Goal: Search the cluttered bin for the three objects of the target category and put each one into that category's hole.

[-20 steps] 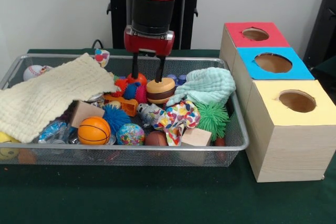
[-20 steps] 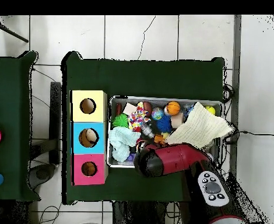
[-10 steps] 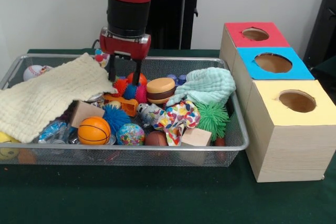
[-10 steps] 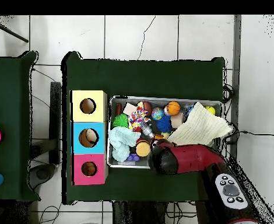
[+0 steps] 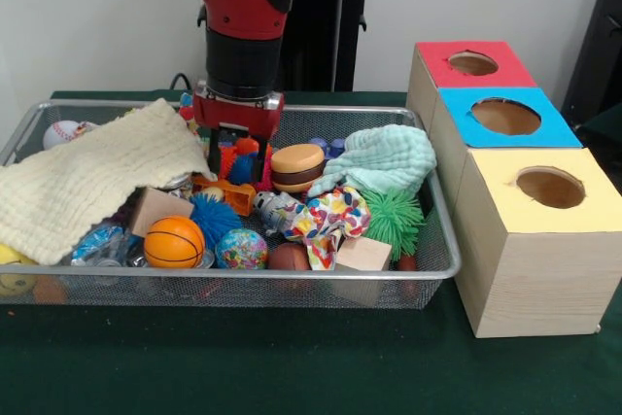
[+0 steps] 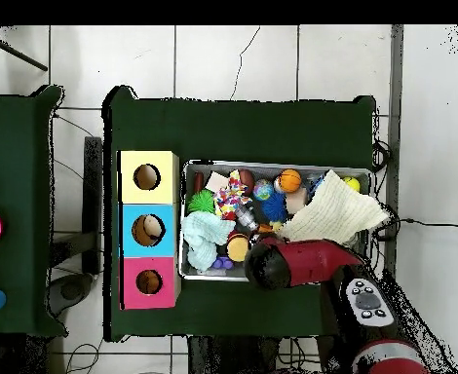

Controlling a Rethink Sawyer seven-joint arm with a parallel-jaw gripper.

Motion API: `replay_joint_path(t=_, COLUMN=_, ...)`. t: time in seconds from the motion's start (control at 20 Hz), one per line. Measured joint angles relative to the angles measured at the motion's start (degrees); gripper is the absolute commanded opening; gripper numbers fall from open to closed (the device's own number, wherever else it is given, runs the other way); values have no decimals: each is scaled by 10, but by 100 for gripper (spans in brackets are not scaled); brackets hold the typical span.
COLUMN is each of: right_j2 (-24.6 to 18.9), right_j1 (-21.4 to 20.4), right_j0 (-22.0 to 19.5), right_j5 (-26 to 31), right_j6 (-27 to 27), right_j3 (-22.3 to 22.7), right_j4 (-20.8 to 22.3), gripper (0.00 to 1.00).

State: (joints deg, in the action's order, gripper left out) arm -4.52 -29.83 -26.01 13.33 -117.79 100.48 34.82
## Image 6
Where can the mint green waffle cloth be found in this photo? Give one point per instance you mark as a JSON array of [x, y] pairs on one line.
[[203, 233]]

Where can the striped wooden burger toy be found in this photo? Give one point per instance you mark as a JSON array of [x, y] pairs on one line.
[[237, 248]]

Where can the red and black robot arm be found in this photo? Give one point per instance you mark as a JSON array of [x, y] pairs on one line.
[[311, 261]]

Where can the wooden three-hole box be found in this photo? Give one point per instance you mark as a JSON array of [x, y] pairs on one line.
[[166, 230]]

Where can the colourful patterned cloth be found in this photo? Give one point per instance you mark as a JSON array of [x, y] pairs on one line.
[[231, 196]]

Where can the plain wooden cube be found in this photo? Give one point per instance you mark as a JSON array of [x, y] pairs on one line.
[[217, 182]]

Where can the green spiky ball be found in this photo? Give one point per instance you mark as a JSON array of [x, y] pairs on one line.
[[200, 201]]

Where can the brown football toy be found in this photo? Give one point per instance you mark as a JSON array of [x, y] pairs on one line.
[[247, 180]]

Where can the globe print ball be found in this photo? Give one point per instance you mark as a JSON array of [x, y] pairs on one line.
[[263, 189]]

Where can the blue spiky ball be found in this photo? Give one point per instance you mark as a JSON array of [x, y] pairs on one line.
[[274, 206]]

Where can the orange basketball toy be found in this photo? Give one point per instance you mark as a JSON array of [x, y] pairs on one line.
[[290, 180]]

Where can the dark green tablecloth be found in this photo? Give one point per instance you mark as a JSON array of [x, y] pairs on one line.
[[22, 233], [233, 132]]

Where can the cream waffle cloth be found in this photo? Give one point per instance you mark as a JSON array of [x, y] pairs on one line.
[[330, 214]]

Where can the black stand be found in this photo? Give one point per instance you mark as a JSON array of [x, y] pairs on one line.
[[93, 194]]

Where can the black tripod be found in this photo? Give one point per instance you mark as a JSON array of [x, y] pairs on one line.
[[22, 56]]

